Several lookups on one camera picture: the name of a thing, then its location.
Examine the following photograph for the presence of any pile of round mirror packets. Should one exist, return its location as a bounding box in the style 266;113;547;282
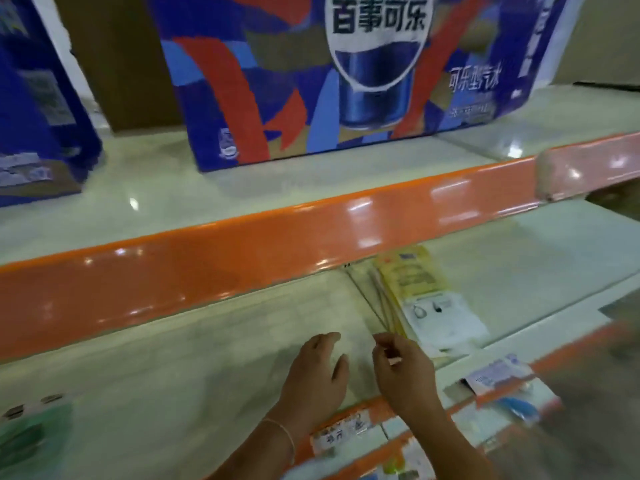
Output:
372;244;492;358

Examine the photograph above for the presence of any purple white packet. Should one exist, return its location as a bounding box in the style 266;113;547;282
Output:
463;354;537;397

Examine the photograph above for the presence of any person's right forearm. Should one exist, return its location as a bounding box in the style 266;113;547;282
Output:
402;407;496;480

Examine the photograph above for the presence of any thin white bracelet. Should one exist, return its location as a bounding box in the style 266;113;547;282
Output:
261;417;297;467

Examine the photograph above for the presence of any blue plastic item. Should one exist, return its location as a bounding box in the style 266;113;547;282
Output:
495;394;543;427

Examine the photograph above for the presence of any orange edged white shelf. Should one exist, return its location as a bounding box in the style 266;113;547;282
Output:
0;84;640;480

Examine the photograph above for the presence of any white handwritten price label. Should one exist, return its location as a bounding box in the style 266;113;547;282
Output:
309;409;375;457

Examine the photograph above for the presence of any person's left forearm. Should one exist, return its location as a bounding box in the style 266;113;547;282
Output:
205;417;301;480

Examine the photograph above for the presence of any person's left hand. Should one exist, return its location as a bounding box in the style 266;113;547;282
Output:
277;332;351;438

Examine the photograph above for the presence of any person's right hand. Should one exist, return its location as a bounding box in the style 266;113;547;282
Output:
371;332;446;427

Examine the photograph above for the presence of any blue printed drink carton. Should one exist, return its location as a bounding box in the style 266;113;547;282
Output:
0;0;103;208
147;0;586;173

